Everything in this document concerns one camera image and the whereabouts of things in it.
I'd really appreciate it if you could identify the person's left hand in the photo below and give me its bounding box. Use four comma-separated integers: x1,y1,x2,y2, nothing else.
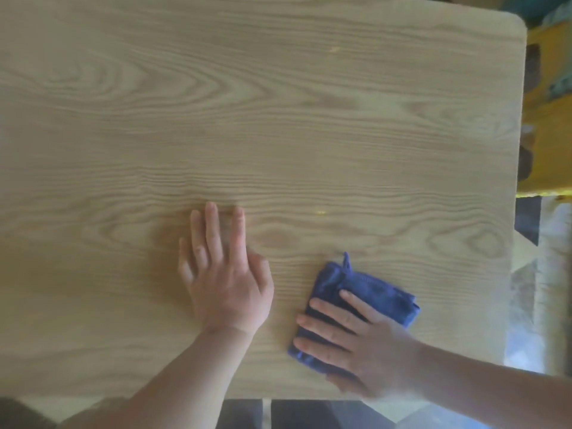
178,201,274,336

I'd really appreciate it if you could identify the person's right hand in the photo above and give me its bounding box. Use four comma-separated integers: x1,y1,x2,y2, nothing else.
292,289,424,399

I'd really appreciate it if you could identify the blue cleaning cloth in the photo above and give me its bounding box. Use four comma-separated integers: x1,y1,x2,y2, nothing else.
287,252,421,378

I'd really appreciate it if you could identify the person's right forearm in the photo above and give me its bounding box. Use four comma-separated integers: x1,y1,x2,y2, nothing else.
413,341,572,429

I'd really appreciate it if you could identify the person's left forearm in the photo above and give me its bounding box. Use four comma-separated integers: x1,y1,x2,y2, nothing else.
63,325,256,429

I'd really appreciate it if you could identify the yellow wooden chair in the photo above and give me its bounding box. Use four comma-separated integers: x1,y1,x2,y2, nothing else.
516,18,572,198

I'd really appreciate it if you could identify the teal fabric item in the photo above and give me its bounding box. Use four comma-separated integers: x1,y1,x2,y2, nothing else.
500,0,572,28

